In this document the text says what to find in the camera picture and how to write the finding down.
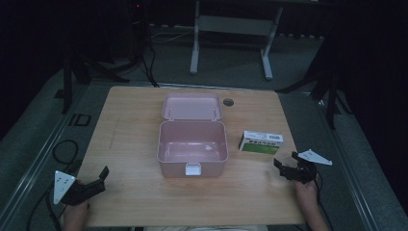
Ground black rectangular floor bracket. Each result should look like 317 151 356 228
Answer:
67 113 92 128

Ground black hanging cables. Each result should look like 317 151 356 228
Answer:
139 18 161 89

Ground white and green medicine box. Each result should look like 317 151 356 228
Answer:
238 130 285 156

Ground person's left hand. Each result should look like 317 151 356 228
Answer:
63 199 91 222

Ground black metal stand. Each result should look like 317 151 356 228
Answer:
61 54 131 116
275 38 354 131

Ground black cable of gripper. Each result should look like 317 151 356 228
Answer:
313 178 335 231
26 182 66 231

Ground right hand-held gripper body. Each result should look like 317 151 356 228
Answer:
280 148 334 186

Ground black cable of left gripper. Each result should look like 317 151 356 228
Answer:
26 182 66 231

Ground person's right hand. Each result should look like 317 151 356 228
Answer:
294 178 319 200

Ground white floor cable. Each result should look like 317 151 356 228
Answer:
149 29 195 45

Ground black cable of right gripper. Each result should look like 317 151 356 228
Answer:
313 178 335 231

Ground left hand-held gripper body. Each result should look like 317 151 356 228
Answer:
52 169 101 207

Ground black looped floor cable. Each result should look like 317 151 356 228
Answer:
52 139 80 167

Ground white metal desk frame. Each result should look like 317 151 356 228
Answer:
189 0 285 82

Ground pink plastic box with lid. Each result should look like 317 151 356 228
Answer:
156 92 230 179

